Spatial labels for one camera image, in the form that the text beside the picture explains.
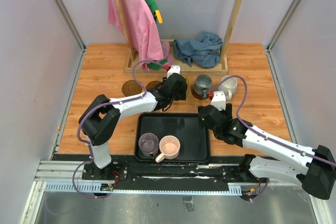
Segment grey mug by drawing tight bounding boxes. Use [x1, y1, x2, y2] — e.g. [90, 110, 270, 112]
[193, 74, 213, 100]

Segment white cup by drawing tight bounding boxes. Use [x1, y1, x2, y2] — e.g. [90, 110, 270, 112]
[218, 77, 238, 101]

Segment pink mug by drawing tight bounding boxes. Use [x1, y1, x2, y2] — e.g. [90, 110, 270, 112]
[155, 135, 181, 163]

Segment purple cup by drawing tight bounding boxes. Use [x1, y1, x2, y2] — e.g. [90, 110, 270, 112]
[138, 133, 159, 159]

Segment yellow cup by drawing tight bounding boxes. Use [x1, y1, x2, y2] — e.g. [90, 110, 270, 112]
[182, 76, 189, 85]

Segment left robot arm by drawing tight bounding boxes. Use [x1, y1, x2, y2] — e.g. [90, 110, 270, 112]
[77, 73, 187, 180]

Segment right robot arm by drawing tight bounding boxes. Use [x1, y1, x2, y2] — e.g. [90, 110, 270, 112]
[198, 105, 335, 200]

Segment brown wooden saucer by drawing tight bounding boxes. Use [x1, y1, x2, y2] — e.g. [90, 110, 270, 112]
[146, 81, 161, 90]
[121, 80, 144, 97]
[191, 89, 212, 100]

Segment black plastic tray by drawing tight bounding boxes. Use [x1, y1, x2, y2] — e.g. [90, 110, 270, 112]
[134, 112, 211, 164]

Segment green cloth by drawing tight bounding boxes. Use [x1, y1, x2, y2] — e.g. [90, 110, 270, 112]
[147, 59, 167, 70]

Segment wooden clothes rack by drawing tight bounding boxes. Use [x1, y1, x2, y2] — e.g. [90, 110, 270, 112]
[115, 0, 242, 76]

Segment blue crumpled cloth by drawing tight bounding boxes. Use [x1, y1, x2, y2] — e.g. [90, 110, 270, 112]
[173, 31, 223, 69]

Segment pink shirt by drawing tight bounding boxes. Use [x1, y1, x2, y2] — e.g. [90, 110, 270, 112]
[122, 0, 174, 66]

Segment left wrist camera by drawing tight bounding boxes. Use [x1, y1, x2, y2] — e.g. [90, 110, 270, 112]
[167, 65, 181, 78]

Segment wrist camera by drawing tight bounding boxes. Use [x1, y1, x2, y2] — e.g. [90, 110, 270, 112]
[211, 91, 226, 111]
[167, 65, 181, 78]

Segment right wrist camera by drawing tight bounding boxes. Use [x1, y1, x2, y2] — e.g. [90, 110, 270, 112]
[211, 91, 226, 111]

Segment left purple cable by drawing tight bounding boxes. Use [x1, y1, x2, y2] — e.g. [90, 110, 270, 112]
[72, 60, 170, 200]

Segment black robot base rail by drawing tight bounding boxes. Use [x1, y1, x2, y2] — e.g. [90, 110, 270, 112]
[62, 154, 271, 196]

